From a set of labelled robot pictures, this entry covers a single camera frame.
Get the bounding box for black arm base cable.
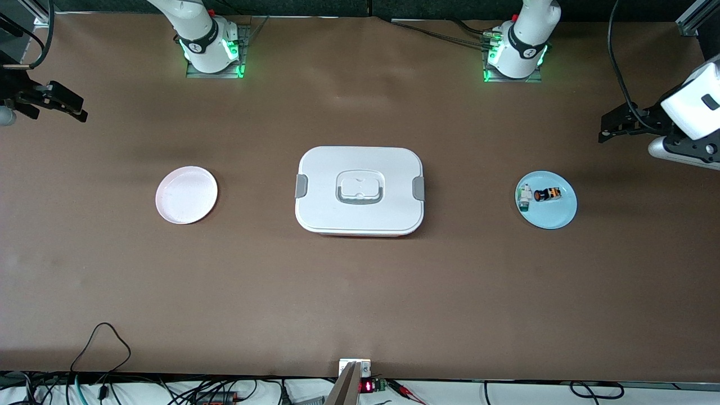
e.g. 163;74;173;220
388;17;502;51

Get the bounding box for aluminium camera mount profile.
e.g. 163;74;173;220
323;361;362;405

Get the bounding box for red black clip leads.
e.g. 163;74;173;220
387;379;429;405

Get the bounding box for white lunch box grey latches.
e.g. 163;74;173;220
294;146;425;237

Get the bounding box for light blue round plate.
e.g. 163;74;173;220
516;170;578;231

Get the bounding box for coiled black cable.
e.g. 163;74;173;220
568;381;626;399

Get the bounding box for teal cable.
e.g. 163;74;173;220
66;373;86;405

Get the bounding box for pale pink round plate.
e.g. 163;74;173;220
155;165;219;226

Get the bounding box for aluminium profile frame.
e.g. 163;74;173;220
677;0;718;38
21;0;55;26

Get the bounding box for thin black looped cable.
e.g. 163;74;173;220
70;322;132;401

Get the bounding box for small white box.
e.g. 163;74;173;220
339;358;372;379

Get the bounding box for grey felt partition panel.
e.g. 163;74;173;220
371;0;684;22
53;0;369;17

